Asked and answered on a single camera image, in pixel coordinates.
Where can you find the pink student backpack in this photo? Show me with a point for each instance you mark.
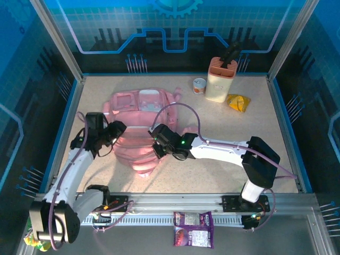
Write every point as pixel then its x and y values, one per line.
pixel 138 122

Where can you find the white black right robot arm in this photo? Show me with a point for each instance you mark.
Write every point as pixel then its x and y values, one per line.
pixel 217 151

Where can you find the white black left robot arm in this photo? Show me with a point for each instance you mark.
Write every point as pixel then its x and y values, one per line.
pixel 71 172

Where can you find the green yellow snack bag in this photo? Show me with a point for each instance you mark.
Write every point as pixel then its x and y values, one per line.
pixel 40 245

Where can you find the small white orange can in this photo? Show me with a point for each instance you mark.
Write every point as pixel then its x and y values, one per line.
pixel 199 86

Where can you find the cream knife block pink top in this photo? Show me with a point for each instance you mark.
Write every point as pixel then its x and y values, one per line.
pixel 219 87

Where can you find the purple snack packet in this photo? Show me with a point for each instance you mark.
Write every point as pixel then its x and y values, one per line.
pixel 194 233

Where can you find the aluminium table side rail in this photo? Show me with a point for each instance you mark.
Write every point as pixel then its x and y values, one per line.
pixel 287 132
pixel 68 125

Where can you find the aluminium mounting rail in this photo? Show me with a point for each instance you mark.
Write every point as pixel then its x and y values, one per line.
pixel 172 202

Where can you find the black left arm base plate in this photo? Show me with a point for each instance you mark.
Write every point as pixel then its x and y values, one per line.
pixel 120 203

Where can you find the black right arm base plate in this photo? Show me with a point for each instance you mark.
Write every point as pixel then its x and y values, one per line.
pixel 231 203

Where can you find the aluminium frame post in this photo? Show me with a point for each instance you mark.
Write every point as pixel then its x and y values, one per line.
pixel 292 40
pixel 57 40

